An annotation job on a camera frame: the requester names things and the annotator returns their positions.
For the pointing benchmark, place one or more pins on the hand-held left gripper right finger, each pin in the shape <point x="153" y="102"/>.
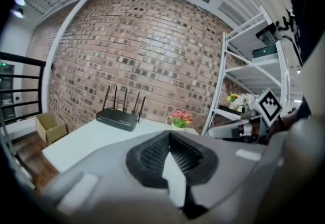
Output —
<point x="223" y="167"/>

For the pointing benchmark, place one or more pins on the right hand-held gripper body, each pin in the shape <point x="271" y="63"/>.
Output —
<point x="269" y="106"/>

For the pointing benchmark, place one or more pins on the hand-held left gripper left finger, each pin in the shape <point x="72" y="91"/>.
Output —
<point x="106" y="177"/>

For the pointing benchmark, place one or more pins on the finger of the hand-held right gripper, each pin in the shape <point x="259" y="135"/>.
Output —
<point x="223" y="129"/>

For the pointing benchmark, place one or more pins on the person's right forearm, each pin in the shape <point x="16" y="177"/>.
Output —
<point x="289" y="122"/>

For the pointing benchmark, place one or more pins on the white and yellow flower bouquet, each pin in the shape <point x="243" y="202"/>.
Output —
<point x="240" y="99"/>

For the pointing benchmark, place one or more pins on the pink flowers in pot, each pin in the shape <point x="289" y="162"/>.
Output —
<point x="180" y="117"/>

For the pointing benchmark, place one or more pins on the dark box on shelf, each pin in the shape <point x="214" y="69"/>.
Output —
<point x="265" y="53"/>

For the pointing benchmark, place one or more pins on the white metal shelf rack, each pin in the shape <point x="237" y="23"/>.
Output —
<point x="223" y="70"/>

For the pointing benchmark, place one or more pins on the black router with antennas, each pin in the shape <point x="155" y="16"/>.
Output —
<point x="116" y="119"/>

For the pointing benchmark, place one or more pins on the open cardboard box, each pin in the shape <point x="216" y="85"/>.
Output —
<point x="49" y="126"/>

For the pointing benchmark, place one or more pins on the person's torso in black shirt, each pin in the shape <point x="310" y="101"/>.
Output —
<point x="304" y="2"/>

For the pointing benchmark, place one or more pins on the black metal railing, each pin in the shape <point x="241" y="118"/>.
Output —
<point x="38" y="83"/>

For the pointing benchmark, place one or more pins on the ceiling spotlight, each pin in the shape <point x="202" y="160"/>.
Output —
<point x="19" y="0"/>
<point x="17" y="13"/>

